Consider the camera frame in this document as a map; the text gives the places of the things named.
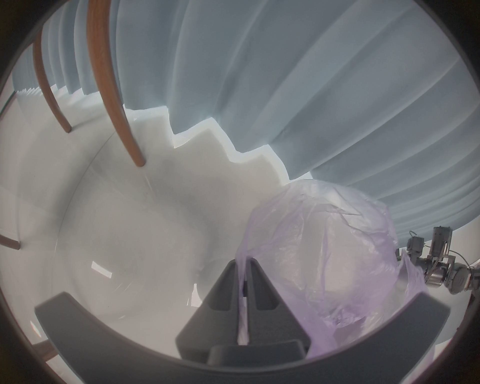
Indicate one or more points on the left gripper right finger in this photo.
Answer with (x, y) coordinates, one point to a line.
(273, 318)

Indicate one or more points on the purple plastic bag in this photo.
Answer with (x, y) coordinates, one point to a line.
(300, 243)

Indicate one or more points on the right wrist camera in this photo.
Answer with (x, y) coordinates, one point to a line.
(414, 245)

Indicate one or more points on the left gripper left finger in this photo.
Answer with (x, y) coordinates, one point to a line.
(210, 318)

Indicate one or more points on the pale blue curtain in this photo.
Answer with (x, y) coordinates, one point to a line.
(300, 93)

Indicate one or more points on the white cushioned wooden chair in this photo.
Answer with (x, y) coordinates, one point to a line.
(108, 93)

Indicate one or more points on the white trash bin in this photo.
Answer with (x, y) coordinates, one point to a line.
(352, 270)

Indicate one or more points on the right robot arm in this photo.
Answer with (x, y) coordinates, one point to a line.
(459, 279)

